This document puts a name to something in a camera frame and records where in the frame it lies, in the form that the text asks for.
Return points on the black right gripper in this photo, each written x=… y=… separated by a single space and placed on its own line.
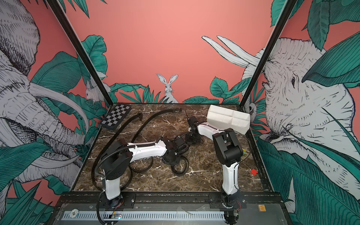
x=190 y=140

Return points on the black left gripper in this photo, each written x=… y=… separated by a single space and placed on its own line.
x=177 y=159

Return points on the black belt with metal buckle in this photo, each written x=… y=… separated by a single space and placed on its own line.
x=181 y=168

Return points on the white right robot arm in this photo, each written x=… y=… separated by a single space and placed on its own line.
x=228 y=152

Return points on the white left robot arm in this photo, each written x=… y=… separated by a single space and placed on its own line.
x=116 y=159

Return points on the white divided storage box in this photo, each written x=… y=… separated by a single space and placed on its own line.
x=225 y=118

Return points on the black white checkerboard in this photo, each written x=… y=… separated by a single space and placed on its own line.
x=114 y=118

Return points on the red cube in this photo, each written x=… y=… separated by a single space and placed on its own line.
x=254 y=172

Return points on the orange warning sticker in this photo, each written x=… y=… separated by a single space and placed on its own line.
x=262 y=208

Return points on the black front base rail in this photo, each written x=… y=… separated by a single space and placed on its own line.
x=216 y=200

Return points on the white slotted cable duct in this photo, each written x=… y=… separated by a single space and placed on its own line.
x=144 y=215

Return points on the black frame post right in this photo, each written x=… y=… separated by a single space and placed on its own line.
x=283 y=18

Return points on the black frame post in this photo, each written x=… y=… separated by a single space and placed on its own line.
x=283 y=18
x=71 y=34

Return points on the black frame post left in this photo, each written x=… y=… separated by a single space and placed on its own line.
x=71 y=34

